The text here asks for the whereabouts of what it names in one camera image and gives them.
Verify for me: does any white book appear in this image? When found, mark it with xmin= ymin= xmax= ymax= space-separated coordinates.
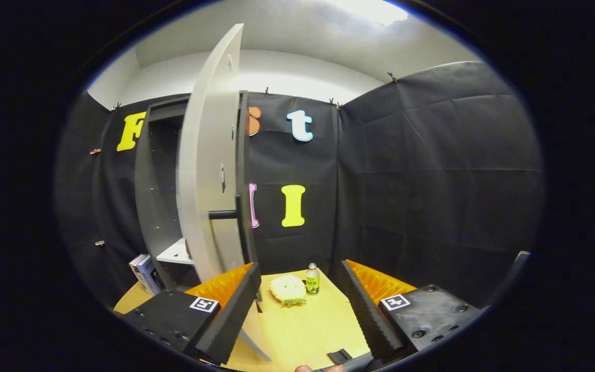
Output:
xmin=129 ymin=254 xmax=149 ymax=296

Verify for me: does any blue book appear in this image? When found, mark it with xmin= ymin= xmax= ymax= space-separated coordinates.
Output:
xmin=136 ymin=255 xmax=165 ymax=295

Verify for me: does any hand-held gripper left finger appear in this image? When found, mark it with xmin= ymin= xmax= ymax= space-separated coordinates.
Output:
xmin=119 ymin=262 xmax=263 ymax=366

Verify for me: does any black backdrop cloth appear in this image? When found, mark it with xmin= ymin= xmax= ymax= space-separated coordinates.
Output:
xmin=56 ymin=61 xmax=545 ymax=311

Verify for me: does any green label bottle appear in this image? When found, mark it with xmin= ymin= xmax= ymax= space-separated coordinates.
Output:
xmin=305 ymin=262 xmax=321 ymax=295

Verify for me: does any dark grey shoe cabinet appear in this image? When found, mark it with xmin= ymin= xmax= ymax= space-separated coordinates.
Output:
xmin=133 ymin=95 xmax=197 ymax=291

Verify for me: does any ceiling light panel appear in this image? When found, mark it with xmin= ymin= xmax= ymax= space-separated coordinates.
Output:
xmin=328 ymin=0 xmax=410 ymax=26

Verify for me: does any dark grey bar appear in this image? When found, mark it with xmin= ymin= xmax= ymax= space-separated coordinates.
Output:
xmin=483 ymin=251 xmax=531 ymax=311

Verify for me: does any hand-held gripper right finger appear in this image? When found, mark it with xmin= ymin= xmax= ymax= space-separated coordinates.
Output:
xmin=339 ymin=259 xmax=487 ymax=362

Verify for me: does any yellow plush toy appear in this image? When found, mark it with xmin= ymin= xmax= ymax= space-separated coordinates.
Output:
xmin=269 ymin=275 xmax=307 ymax=307

